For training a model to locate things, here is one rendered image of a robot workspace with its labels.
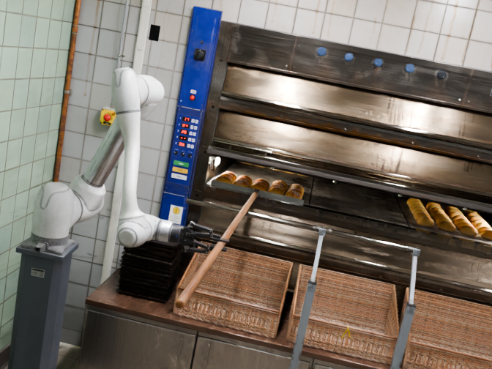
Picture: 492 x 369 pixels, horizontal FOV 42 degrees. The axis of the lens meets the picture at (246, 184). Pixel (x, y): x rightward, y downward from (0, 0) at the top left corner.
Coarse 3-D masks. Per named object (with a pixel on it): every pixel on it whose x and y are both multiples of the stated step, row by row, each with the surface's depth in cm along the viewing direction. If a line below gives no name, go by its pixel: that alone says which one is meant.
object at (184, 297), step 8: (248, 200) 340; (248, 208) 327; (240, 216) 305; (232, 224) 288; (232, 232) 280; (216, 248) 250; (208, 256) 240; (216, 256) 245; (208, 264) 232; (200, 272) 222; (192, 280) 213; (200, 280) 217; (184, 288) 206; (192, 288) 207; (184, 296) 199; (176, 304) 196; (184, 304) 197
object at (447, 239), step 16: (208, 192) 370; (224, 192) 369; (240, 192) 369; (288, 208) 365; (304, 208) 364; (320, 208) 367; (368, 224) 361; (384, 224) 360; (432, 240) 358; (448, 240) 356; (464, 240) 357
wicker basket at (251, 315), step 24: (192, 264) 352; (216, 264) 371; (240, 264) 370; (264, 264) 368; (288, 264) 367; (216, 288) 370; (240, 288) 369; (264, 288) 367; (192, 312) 332; (216, 312) 330; (240, 312) 328; (264, 312) 357; (264, 336) 328
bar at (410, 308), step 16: (224, 208) 332; (288, 224) 328; (304, 224) 328; (320, 240) 325; (368, 240) 324; (416, 256) 322; (304, 304) 312; (304, 320) 313; (304, 336) 315; (400, 336) 308; (400, 352) 309
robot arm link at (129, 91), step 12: (120, 72) 256; (132, 72) 258; (120, 84) 255; (132, 84) 256; (144, 84) 263; (120, 96) 255; (132, 96) 256; (144, 96) 263; (120, 108) 256; (132, 108) 256
